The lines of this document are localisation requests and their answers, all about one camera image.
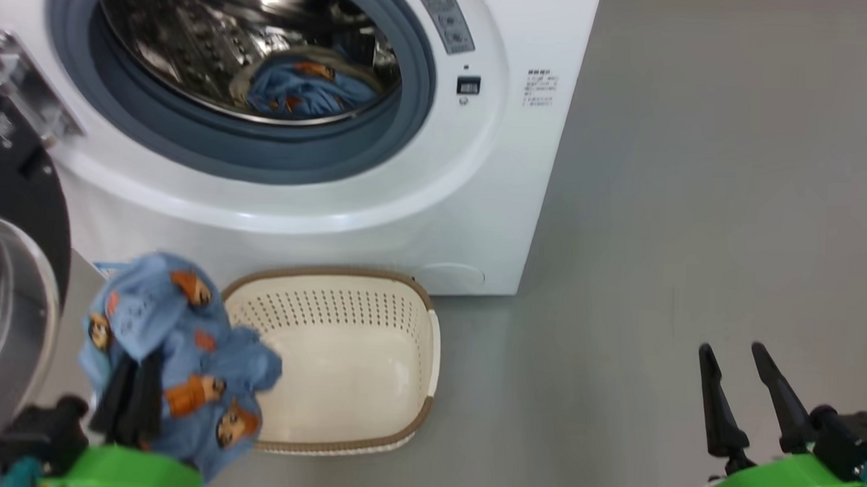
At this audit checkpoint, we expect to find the white front-load washing machine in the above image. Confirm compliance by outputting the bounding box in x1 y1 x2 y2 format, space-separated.
0 0 603 302

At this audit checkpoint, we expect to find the grey warning sticker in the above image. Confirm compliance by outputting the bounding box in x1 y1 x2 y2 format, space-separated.
410 0 477 56

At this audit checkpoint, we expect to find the metal door hinge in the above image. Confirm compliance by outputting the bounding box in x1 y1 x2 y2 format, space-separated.
0 30 88 146

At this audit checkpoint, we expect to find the blue bear print garment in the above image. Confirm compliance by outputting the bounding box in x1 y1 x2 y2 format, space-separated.
74 249 288 486

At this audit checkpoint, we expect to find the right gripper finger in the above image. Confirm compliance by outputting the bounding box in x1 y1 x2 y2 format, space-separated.
748 342 814 453
695 344 753 458

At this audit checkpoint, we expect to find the round black glass washer door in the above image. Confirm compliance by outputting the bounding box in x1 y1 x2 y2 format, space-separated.
0 70 78 469

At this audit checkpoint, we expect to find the stainless steel washing machine drum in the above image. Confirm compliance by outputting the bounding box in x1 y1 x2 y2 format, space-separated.
95 0 405 130

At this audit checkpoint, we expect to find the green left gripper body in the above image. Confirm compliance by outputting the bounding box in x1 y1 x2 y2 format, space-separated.
35 444 205 487

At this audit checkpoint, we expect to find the cream and blue garment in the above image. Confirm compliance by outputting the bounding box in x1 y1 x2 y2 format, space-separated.
229 45 382 121

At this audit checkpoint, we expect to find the cream perforated laundry basket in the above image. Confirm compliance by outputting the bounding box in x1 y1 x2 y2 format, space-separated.
213 263 444 460

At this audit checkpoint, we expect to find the round white filter cover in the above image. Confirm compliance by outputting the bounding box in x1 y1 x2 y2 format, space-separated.
412 262 486 297

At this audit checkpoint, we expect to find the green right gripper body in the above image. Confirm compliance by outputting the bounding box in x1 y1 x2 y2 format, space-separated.
703 450 867 487

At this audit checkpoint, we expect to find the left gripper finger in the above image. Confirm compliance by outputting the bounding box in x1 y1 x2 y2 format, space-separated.
127 348 165 447
89 354 142 432

